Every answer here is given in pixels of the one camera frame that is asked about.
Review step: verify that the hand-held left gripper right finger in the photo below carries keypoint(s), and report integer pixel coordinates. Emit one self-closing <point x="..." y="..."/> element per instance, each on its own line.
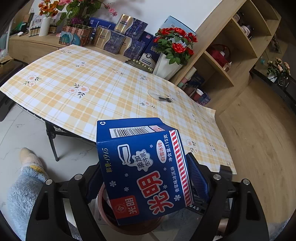
<point x="198" y="178"/>

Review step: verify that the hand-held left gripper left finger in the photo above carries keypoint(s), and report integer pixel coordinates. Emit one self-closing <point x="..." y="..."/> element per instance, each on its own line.
<point x="93" y="185"/>

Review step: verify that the blue ice cream box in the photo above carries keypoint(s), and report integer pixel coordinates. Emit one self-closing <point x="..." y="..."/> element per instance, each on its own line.
<point x="143" y="173"/>

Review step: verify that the brown plastic bin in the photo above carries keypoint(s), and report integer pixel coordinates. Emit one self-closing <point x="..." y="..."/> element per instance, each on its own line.
<point x="138" y="229"/>

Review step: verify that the person's fluffy blue trouser leg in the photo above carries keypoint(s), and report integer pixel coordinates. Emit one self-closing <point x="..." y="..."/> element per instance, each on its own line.
<point x="25" y="197"/>

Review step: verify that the small blue box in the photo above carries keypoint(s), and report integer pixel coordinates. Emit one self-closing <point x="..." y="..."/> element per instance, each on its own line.
<point x="205" y="99"/>

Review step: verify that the red paper cup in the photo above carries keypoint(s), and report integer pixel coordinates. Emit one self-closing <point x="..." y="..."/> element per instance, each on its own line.
<point x="198" y="96"/>

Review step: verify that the brown glass cup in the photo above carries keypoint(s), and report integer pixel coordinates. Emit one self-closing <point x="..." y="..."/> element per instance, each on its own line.
<point x="190" y="91"/>

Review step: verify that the wooden shelf unit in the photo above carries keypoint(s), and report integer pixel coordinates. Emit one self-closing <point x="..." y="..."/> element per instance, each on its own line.
<point x="235" y="76"/>

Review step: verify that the black TV stand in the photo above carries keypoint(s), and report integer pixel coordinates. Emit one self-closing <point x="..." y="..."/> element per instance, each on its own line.
<point x="272" y="88"/>

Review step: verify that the blue illustrated box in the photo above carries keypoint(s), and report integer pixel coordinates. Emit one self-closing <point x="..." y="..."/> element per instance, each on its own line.
<point x="197" y="80"/>

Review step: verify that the stack of pastel cups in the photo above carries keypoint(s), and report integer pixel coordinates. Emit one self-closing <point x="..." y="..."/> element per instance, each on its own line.
<point x="188" y="77"/>

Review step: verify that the yellow plaid floral tablecloth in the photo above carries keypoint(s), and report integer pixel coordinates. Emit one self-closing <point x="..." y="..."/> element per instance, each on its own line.
<point x="92" y="81"/>

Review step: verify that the glass perfume bottle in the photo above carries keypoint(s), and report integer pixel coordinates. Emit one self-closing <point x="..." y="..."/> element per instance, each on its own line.
<point x="227" y="67"/>

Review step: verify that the pink rose plant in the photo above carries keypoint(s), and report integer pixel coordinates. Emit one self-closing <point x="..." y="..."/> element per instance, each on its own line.
<point x="277" y="69"/>

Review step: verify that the white faceted vase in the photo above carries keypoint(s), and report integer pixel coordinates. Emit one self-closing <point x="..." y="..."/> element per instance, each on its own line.
<point x="166" y="68"/>

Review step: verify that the red gift basket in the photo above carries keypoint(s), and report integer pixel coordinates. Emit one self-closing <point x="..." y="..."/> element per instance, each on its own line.
<point x="218" y="56"/>

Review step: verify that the gold leaf tray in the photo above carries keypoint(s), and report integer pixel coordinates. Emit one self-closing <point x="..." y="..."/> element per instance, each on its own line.
<point x="141" y="65"/>

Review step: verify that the navy box with white emblem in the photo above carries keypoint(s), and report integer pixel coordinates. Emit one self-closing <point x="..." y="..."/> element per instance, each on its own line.
<point x="149" y="59"/>

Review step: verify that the red rose bouquet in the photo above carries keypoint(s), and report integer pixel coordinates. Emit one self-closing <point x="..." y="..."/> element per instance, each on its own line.
<point x="178" y="44"/>

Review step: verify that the dark ceramic jar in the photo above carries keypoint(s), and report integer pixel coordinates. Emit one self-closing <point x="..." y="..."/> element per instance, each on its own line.
<point x="238" y="18"/>
<point x="247" y="32"/>

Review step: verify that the cardboard box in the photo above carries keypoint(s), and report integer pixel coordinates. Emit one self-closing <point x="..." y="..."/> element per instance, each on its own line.
<point x="6" y="67"/>

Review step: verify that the tall navy box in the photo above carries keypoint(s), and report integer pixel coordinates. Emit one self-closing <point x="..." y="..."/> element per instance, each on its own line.
<point x="148" y="40"/>

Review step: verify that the teal shell ornament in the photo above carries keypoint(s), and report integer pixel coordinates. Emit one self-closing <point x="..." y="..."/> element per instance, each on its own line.
<point x="69" y="39"/>

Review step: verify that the light blue flat box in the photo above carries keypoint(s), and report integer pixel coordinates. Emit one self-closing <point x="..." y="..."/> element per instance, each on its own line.
<point x="178" y="24"/>

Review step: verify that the blue flat carton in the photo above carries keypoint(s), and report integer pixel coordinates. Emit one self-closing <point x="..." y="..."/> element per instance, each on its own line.
<point x="101" y="23"/>

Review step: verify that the purple artificial flowers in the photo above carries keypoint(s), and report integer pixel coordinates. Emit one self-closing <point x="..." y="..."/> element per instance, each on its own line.
<point x="77" y="21"/>

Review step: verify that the row of small brown bottles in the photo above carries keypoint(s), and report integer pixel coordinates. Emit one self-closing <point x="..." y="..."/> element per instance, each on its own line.
<point x="34" y="30"/>

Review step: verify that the white ribbed vase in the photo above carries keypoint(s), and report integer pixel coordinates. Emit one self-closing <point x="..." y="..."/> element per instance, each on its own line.
<point x="44" y="26"/>

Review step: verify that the pink blossom branches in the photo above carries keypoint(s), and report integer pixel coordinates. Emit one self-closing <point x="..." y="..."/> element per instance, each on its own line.
<point x="87" y="7"/>

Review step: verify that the orange artificial flowers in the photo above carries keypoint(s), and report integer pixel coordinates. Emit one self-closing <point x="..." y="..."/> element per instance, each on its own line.
<point x="47" y="8"/>

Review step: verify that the black folding table frame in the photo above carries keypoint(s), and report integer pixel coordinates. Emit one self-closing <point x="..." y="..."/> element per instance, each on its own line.
<point x="52" y="136"/>

